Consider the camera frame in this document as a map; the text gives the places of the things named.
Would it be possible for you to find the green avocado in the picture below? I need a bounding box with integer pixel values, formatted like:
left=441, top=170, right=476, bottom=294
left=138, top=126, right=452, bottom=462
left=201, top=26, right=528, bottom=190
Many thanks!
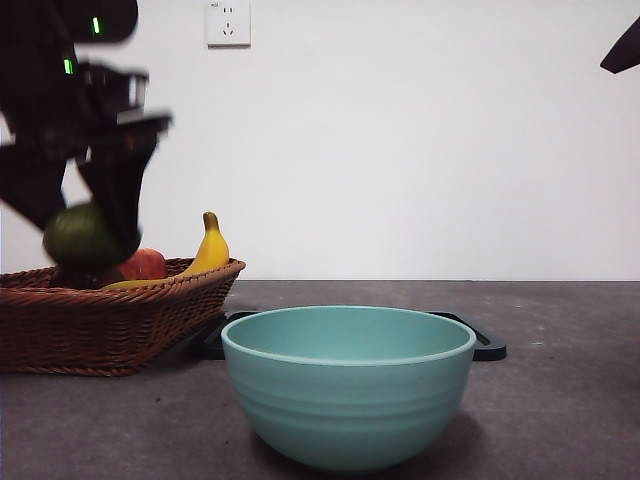
left=42, top=202, right=137, bottom=270

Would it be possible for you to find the teal ceramic bowl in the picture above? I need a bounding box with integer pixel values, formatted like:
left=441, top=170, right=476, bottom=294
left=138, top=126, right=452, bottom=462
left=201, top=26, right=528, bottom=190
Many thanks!
left=221, top=304, right=477, bottom=474

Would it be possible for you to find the red apple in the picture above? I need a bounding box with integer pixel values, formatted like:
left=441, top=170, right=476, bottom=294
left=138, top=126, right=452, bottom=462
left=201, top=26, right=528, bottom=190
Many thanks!
left=117, top=248, right=168, bottom=281

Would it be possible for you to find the dark purple round fruit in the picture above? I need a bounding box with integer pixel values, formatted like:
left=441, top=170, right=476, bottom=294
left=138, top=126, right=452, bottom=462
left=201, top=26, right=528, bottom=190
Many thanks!
left=52, top=265, right=124, bottom=290

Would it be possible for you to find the yellow banana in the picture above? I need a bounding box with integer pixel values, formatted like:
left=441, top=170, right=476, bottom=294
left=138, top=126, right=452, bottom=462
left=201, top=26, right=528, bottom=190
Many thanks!
left=99, top=211, right=231, bottom=291

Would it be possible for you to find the brown wicker basket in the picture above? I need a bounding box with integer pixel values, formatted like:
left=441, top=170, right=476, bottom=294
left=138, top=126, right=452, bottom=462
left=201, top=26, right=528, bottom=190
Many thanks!
left=0, top=258, right=247, bottom=377

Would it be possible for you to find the dark rectangular tray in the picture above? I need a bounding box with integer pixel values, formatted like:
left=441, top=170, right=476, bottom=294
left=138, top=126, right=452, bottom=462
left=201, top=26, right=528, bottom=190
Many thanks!
left=192, top=310, right=507, bottom=362

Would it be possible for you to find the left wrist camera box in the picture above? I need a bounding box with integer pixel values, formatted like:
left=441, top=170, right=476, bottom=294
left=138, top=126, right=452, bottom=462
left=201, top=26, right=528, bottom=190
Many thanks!
left=78, top=60, right=151, bottom=112

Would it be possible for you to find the white wall outlet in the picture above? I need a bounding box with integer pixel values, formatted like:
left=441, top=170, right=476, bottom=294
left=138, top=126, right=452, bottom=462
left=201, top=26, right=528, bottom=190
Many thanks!
left=207, top=0, right=252, bottom=49

